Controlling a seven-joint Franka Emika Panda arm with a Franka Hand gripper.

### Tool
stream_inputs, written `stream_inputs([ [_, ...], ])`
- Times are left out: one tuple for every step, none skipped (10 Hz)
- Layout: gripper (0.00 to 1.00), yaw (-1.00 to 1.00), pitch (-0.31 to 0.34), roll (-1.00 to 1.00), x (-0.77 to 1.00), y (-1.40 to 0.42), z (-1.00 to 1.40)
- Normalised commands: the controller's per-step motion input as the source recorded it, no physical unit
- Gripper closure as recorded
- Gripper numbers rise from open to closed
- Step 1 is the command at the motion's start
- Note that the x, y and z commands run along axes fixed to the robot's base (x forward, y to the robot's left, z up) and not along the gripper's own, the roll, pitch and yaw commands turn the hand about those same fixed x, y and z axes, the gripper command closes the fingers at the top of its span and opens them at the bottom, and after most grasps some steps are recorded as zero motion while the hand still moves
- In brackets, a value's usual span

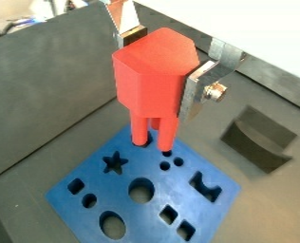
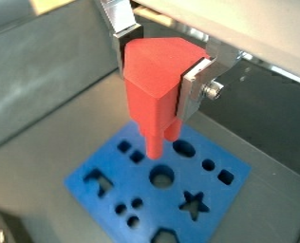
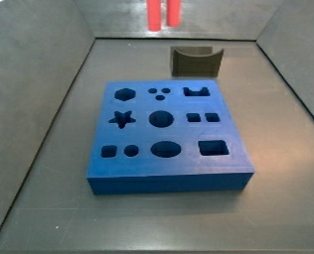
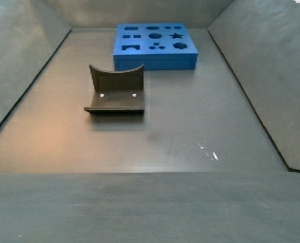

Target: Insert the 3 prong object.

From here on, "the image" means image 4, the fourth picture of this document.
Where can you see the black curved holder stand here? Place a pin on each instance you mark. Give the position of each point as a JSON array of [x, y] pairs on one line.
[[118, 90]]

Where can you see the blue shape sorter block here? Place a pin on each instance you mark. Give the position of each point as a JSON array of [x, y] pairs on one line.
[[161, 46]]

